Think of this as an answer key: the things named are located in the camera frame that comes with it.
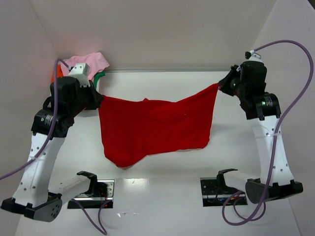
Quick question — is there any white plastic basket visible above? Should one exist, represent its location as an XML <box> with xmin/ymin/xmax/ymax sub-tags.
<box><xmin>94</xmin><ymin>76</ymin><xmax>100</xmax><ymax>92</ymax></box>

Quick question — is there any pink t shirt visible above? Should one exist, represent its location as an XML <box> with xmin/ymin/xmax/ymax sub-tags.
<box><xmin>65</xmin><ymin>52</ymin><xmax>110</xmax><ymax>81</ymax></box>

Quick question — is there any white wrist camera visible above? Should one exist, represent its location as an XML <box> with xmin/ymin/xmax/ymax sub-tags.
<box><xmin>68</xmin><ymin>63</ymin><xmax>91</xmax><ymax>88</ymax></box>
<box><xmin>245</xmin><ymin>50</ymin><xmax>263</xmax><ymax>63</ymax></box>

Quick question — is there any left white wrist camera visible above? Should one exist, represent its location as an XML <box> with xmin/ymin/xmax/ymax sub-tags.
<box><xmin>68</xmin><ymin>63</ymin><xmax>91</xmax><ymax>88</ymax></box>

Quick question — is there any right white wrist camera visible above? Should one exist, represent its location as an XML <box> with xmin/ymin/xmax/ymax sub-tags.
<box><xmin>245</xmin><ymin>50</ymin><xmax>263</xmax><ymax>63</ymax></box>

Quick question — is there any red t shirt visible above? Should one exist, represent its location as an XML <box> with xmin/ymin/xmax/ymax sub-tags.
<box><xmin>98</xmin><ymin>84</ymin><xmax>219</xmax><ymax>168</ymax></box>

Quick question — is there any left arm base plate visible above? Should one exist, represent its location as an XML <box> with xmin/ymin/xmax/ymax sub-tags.
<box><xmin>74</xmin><ymin>179</ymin><xmax>115</xmax><ymax>209</ymax></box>

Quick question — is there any green t shirt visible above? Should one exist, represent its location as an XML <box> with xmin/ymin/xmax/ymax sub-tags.
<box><xmin>94</xmin><ymin>71</ymin><xmax>105</xmax><ymax>88</ymax></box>

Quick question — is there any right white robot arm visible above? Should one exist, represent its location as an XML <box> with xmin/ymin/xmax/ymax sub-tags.
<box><xmin>219</xmin><ymin>61</ymin><xmax>303</xmax><ymax>204</ymax></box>

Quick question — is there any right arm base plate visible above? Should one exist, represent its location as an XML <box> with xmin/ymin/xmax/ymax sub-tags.
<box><xmin>200</xmin><ymin>177</ymin><xmax>238</xmax><ymax>207</ymax></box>

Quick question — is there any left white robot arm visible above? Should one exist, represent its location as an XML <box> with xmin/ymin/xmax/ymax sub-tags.
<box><xmin>1</xmin><ymin>76</ymin><xmax>103</xmax><ymax>222</ymax></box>

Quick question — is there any orange t shirt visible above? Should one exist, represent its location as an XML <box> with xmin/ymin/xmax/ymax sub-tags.
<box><xmin>51</xmin><ymin>64</ymin><xmax>63</xmax><ymax>83</ymax></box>

